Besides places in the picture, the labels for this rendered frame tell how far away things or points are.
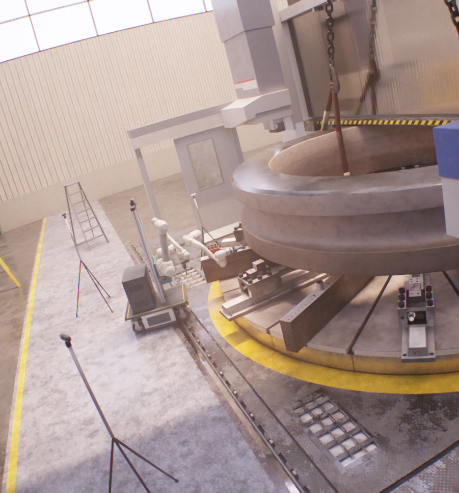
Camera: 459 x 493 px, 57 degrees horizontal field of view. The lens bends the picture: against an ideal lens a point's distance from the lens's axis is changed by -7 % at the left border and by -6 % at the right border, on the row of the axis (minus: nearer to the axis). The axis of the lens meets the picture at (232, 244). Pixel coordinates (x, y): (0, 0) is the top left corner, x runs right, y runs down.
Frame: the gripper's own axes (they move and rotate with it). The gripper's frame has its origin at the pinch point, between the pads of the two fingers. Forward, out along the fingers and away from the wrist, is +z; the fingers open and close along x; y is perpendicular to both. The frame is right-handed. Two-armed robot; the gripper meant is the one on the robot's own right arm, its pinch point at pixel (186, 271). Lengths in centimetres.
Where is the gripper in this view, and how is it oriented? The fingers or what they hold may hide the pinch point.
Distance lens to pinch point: 643.3
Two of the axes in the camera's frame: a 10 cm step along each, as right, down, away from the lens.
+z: 2.4, 9.1, 3.3
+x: 1.4, 3.0, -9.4
